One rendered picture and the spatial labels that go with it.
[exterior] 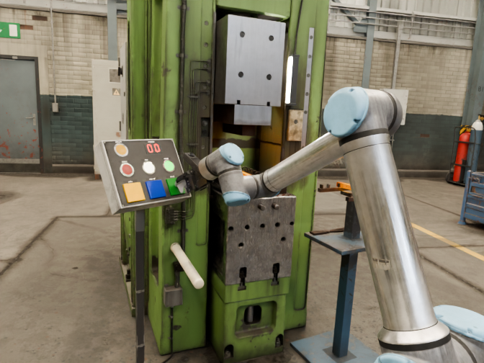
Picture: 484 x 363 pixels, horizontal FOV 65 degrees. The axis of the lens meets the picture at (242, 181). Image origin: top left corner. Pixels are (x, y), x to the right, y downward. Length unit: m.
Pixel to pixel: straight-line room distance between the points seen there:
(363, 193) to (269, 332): 1.46
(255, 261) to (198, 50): 1.09
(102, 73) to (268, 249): 5.68
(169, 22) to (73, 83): 6.09
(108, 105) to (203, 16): 5.31
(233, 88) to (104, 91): 5.46
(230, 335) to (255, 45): 1.47
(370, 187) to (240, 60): 1.14
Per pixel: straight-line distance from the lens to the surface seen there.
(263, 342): 2.25
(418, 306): 0.92
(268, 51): 1.93
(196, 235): 2.05
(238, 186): 1.31
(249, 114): 1.87
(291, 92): 2.10
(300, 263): 2.40
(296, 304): 2.50
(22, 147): 8.24
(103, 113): 7.18
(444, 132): 10.01
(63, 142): 8.01
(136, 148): 1.61
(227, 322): 2.09
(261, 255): 1.99
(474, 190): 5.66
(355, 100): 0.90
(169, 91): 1.90
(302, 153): 1.23
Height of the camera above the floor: 1.33
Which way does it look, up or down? 10 degrees down
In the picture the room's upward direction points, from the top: 3 degrees clockwise
